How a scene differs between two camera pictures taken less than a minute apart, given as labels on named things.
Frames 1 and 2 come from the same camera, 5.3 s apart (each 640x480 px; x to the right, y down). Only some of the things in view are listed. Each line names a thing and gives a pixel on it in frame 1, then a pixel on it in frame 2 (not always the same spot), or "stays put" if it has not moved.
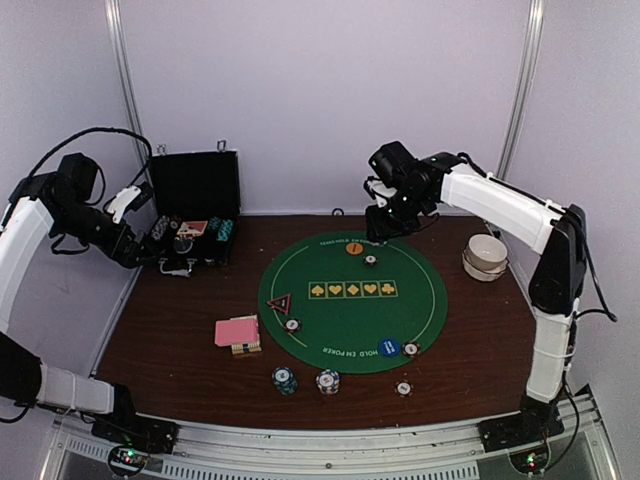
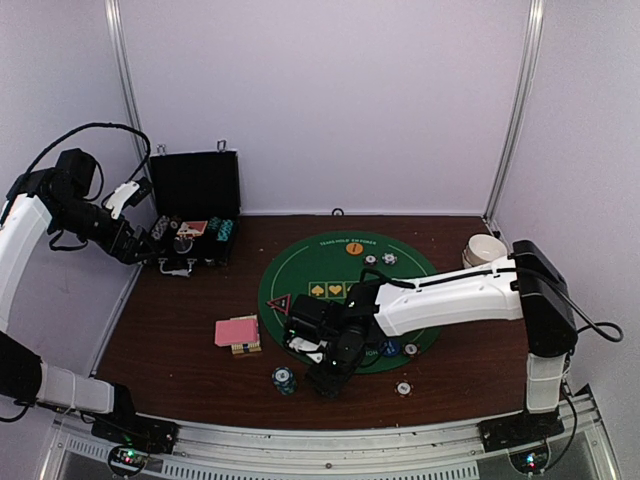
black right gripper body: x=402 y=218 to x=346 y=362
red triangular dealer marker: x=281 y=303 stays put
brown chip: x=411 y=349 stays put
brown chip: x=371 y=260 stays put
